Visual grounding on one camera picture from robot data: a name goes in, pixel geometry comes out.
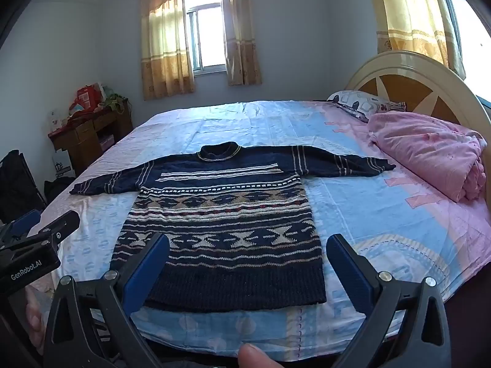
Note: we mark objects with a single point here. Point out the small window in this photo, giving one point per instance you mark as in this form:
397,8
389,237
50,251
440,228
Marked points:
207,34

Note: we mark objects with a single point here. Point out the large window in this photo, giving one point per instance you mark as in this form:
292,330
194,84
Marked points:
475,38

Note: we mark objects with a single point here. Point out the wide yellow curtain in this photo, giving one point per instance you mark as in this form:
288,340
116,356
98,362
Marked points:
410,11

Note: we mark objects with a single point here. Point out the brown wooden desk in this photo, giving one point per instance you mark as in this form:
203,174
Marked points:
82,134

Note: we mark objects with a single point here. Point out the pink folded quilt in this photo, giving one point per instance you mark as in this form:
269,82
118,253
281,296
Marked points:
429,153

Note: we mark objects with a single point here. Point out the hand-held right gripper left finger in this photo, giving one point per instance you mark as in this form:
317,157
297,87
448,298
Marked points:
147,272

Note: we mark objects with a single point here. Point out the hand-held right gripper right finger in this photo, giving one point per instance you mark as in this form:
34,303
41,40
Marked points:
351,276

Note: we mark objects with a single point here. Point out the person's right hand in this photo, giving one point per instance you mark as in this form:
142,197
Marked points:
259,357

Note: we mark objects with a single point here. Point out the white printed bag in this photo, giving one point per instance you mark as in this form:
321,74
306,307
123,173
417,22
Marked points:
55,120

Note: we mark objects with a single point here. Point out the person's left hand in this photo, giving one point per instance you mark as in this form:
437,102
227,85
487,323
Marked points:
35,320

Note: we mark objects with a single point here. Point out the cream and brown bed headboard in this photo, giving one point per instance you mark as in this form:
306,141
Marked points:
422,88

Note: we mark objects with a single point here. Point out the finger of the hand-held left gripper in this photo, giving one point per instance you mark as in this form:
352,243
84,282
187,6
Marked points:
23,222
63,222

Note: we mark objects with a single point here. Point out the small black bag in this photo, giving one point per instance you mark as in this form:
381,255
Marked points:
59,189

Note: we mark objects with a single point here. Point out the red gift bag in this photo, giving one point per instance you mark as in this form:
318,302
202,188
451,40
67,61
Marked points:
87,97

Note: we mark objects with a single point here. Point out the yellow patterned curtain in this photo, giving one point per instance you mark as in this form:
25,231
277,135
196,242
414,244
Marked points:
239,34
165,46

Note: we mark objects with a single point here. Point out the navy patterned knitted sweater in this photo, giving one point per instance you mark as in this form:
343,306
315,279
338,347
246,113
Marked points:
230,230

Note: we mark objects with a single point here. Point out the white patterned pillow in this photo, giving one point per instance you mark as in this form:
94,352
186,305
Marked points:
360,103

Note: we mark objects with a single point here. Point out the blue and pink bed sheet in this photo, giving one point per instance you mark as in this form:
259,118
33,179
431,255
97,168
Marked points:
383,230

